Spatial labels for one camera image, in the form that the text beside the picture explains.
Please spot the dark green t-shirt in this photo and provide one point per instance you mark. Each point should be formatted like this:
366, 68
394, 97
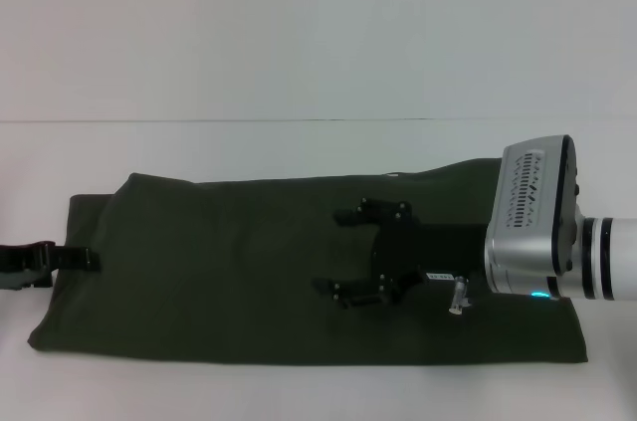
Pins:
224, 267

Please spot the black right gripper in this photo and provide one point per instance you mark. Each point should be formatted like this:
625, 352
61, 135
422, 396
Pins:
428, 249

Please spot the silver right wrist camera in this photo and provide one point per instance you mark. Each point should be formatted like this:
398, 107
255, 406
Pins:
532, 202

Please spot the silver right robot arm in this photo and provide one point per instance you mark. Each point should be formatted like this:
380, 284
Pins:
617, 257

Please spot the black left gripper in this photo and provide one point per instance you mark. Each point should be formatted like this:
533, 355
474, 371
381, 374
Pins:
22, 262

